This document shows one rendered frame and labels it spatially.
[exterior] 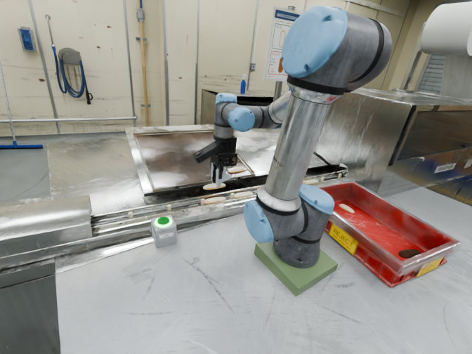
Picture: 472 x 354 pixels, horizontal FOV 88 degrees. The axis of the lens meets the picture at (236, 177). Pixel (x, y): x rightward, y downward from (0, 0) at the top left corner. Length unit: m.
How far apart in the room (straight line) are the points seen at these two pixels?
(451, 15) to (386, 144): 0.92
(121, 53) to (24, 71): 1.29
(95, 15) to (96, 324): 4.17
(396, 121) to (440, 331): 0.83
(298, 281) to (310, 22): 0.63
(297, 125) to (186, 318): 0.53
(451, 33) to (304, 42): 1.56
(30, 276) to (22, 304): 0.11
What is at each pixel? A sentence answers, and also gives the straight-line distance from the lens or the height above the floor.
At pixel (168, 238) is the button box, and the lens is 0.87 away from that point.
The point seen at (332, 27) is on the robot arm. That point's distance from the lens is 0.48.
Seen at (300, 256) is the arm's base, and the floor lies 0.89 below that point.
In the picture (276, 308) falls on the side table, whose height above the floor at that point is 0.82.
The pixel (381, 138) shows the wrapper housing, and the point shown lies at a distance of 1.39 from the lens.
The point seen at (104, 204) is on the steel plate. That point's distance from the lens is 1.15.
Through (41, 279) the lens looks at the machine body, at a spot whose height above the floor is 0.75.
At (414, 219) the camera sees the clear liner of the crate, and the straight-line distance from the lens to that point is 1.19.
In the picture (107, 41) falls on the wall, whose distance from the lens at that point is 4.52.
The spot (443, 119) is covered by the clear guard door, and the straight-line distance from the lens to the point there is 1.65.
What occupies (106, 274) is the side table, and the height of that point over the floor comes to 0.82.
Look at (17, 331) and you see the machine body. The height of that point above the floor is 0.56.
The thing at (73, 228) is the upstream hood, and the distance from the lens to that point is 0.89.
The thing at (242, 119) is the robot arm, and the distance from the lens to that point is 0.78.
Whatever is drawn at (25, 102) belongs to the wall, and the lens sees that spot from 4.68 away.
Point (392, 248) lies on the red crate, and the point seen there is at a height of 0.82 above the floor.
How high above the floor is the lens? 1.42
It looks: 26 degrees down
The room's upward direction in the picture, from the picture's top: 6 degrees clockwise
